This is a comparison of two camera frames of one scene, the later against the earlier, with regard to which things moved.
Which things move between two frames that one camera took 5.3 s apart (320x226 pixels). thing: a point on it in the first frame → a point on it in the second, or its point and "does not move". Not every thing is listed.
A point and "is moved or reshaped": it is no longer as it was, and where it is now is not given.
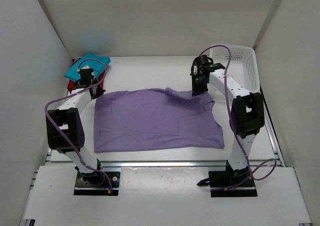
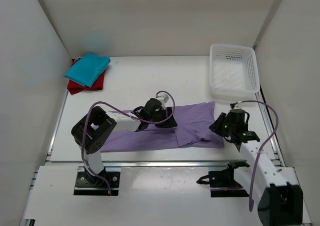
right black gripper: x=198 y=87 → x=217 y=125
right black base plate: x=218 y=179 does not move
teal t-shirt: x=97 y=63 does not move
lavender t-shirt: x=158 y=119 is moved or reshaped
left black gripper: x=96 y=92 → x=167 y=116
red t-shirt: x=71 y=84 does not move
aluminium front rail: x=164 y=164 does not move
